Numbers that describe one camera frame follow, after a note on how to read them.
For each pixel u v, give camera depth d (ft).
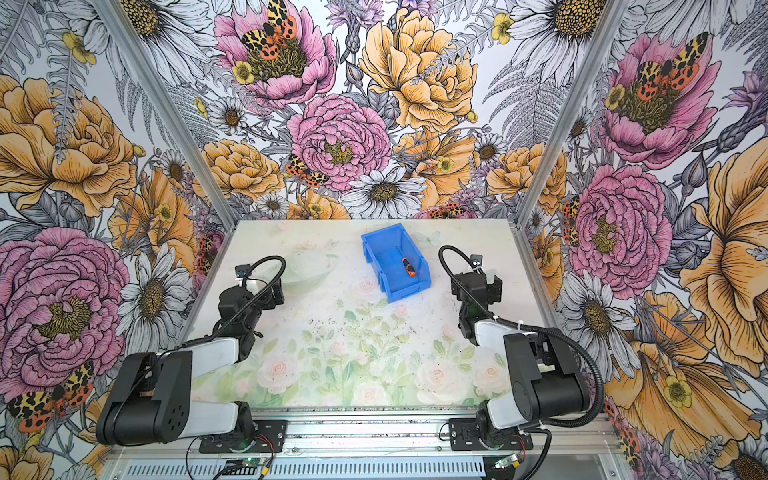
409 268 3.46
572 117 2.97
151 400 1.42
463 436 2.42
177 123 3.02
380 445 2.45
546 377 1.48
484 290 2.31
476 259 2.62
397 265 3.56
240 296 2.30
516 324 1.73
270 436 2.44
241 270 2.55
